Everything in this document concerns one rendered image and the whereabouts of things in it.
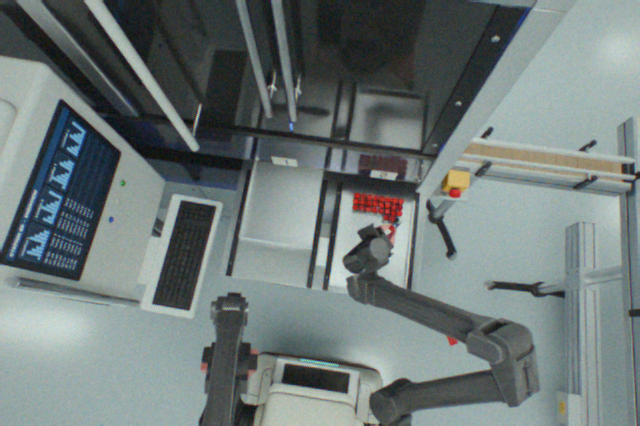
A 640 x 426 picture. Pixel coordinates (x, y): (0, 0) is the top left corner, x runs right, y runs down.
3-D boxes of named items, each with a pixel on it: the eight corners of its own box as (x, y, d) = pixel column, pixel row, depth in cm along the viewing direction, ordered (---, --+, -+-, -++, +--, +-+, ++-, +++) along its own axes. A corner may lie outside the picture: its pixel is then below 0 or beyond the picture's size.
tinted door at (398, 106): (293, 133, 128) (267, -30, 71) (437, 152, 126) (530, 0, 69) (293, 135, 128) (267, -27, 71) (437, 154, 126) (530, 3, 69)
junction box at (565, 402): (556, 390, 180) (568, 393, 171) (568, 392, 180) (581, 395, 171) (556, 421, 177) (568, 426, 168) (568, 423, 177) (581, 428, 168)
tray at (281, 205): (257, 152, 162) (256, 148, 159) (325, 161, 161) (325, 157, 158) (240, 238, 154) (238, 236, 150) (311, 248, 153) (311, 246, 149)
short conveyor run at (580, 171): (430, 176, 164) (441, 160, 148) (433, 139, 168) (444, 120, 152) (614, 201, 161) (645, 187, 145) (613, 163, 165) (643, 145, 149)
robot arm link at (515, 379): (535, 414, 71) (564, 391, 77) (496, 333, 74) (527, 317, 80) (376, 426, 105) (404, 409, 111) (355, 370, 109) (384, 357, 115)
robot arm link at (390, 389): (394, 439, 103) (409, 429, 106) (401, 406, 99) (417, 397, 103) (368, 412, 110) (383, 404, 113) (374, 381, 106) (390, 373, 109)
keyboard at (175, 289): (181, 200, 165) (179, 198, 163) (216, 206, 165) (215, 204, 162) (152, 304, 155) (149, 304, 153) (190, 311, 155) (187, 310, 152)
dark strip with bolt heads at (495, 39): (407, 178, 147) (499, 3, 70) (420, 180, 146) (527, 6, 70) (407, 181, 146) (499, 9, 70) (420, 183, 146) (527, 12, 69)
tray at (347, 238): (342, 193, 158) (343, 190, 155) (413, 203, 157) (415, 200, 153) (329, 285, 149) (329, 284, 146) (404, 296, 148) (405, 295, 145)
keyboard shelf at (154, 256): (154, 191, 169) (152, 189, 167) (224, 203, 168) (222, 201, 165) (120, 305, 158) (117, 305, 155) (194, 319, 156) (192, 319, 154)
